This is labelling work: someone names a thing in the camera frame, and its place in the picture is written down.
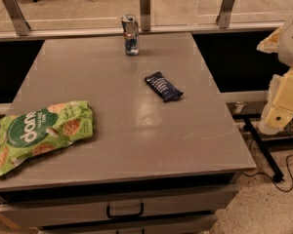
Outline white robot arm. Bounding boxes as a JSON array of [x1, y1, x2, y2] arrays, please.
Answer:
[[257, 14, 293, 135]]

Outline grey upper drawer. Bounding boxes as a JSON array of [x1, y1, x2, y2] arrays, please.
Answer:
[[0, 184, 238, 227]]

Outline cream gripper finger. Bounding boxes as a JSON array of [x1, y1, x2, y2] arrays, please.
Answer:
[[259, 68, 293, 135], [257, 27, 282, 54]]

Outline black drawer handle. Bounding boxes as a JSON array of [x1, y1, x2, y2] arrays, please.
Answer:
[[105, 203, 145, 219]]

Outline dark blue rxbar wrapper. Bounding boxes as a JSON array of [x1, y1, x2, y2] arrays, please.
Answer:
[[145, 71, 184, 102]]

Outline black metal stand leg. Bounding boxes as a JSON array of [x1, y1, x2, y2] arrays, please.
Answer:
[[243, 118, 283, 182]]

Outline left metal glass bracket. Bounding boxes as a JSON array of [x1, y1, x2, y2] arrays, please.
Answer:
[[2, 0, 30, 36]]

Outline grey drawer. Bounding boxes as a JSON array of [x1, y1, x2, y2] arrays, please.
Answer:
[[38, 214, 217, 234], [0, 184, 238, 227]]

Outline middle metal glass bracket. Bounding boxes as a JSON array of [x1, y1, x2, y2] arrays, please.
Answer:
[[140, 0, 150, 31]]

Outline silver blue drink can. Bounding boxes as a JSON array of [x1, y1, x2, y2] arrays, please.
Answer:
[[121, 14, 140, 56]]

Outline black floor cable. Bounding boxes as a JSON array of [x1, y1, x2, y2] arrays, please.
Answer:
[[242, 136, 293, 194]]

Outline grey lower drawer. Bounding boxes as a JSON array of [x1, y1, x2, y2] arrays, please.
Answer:
[[38, 214, 217, 234]]

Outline green rice chip bag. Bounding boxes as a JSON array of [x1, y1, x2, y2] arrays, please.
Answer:
[[0, 100, 95, 176]]

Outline metal glass bracket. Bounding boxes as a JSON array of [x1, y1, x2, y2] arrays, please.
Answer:
[[2, 0, 30, 36], [140, 0, 150, 31], [216, 0, 235, 28]]

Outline right metal glass bracket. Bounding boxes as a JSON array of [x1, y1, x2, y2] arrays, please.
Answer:
[[216, 0, 235, 28]]

